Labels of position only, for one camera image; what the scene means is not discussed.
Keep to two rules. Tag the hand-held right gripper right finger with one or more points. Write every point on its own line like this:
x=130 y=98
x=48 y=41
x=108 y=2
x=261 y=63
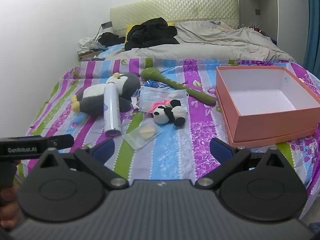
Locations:
x=220 y=148

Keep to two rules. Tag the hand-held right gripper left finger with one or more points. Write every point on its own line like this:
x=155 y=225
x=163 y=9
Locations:
x=105 y=148

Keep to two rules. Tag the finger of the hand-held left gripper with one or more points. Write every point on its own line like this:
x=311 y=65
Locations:
x=62 y=140

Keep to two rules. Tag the clear plastic packet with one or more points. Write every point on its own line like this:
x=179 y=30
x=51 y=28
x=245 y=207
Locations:
x=142 y=135

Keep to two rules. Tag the orange-rimmed white box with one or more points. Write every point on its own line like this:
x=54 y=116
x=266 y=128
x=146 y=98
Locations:
x=262 y=127

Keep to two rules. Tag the pink ribbon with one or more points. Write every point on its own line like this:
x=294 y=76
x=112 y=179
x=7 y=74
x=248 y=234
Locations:
x=157 y=103

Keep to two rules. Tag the face mask pack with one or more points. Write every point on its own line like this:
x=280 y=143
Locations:
x=160 y=93

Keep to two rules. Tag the person's left hand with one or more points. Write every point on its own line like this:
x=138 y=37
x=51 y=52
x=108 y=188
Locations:
x=7 y=205

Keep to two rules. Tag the white spray can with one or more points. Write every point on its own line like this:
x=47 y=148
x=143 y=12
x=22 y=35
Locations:
x=111 y=110

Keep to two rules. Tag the striped floral bedsheet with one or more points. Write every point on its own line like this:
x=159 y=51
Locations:
x=175 y=155

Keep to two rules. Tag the panda plush toy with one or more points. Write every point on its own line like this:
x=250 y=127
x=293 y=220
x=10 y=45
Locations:
x=160 y=115

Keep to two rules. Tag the grey penguin plush toy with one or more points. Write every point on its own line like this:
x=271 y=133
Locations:
x=127 y=83

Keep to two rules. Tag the blue ribbon bow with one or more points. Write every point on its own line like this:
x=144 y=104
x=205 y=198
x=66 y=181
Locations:
x=152 y=83

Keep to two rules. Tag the green massage stick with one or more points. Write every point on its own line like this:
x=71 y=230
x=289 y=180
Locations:
x=150 y=74

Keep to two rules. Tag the brown cardboard box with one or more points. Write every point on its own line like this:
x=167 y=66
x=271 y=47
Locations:
x=86 y=56

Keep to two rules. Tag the white cloth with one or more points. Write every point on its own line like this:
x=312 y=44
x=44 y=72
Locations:
x=85 y=43

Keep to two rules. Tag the grey duvet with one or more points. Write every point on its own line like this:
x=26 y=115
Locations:
x=212 y=45

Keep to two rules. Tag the black cloth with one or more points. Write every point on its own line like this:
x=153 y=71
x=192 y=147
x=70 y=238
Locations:
x=110 y=38

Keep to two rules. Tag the black clothing pile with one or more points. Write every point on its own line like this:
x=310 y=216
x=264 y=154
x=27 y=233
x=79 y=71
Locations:
x=150 y=32

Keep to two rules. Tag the beige quilted headboard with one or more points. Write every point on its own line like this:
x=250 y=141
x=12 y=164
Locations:
x=175 y=7

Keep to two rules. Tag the blue curtain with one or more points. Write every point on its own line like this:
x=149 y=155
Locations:
x=313 y=30

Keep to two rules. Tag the white wardrobe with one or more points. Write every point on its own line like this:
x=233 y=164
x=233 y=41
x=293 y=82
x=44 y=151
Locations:
x=262 y=0

